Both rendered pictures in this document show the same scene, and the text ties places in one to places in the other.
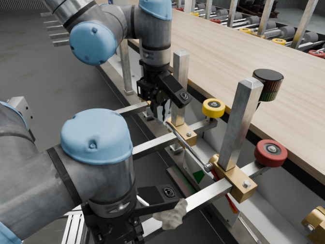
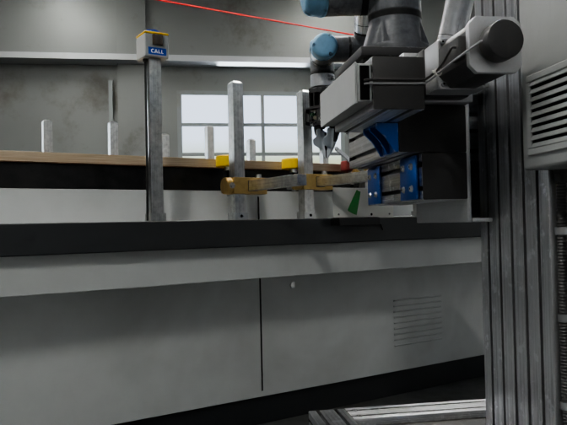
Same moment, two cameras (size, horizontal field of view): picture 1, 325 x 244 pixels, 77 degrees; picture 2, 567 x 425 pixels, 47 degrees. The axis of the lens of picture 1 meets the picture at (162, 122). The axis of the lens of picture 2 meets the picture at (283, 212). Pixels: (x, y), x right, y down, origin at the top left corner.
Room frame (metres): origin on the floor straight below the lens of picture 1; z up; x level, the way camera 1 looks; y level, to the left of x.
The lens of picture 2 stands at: (0.78, 2.01, 0.68)
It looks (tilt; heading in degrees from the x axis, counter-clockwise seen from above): 1 degrees up; 267
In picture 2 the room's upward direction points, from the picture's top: 1 degrees counter-clockwise
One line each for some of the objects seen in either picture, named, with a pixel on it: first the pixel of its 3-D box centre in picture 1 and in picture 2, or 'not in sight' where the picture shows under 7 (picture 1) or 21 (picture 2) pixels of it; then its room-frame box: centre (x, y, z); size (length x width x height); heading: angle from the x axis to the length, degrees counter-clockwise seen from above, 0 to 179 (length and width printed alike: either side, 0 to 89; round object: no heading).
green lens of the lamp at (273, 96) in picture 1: (262, 89); not in sight; (0.39, -0.22, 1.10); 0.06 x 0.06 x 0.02
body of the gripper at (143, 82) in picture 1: (155, 81); (321, 108); (0.54, 0.02, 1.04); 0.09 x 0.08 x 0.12; 49
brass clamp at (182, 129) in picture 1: (180, 131); (311, 182); (0.56, -0.07, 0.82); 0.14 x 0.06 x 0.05; 29
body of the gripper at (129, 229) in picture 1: (115, 217); not in sight; (0.17, 0.08, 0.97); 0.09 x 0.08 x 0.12; 119
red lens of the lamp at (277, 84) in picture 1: (266, 79); not in sight; (0.39, -0.22, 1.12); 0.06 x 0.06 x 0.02
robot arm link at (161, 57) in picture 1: (155, 54); (323, 83); (0.53, 0.02, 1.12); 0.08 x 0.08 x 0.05
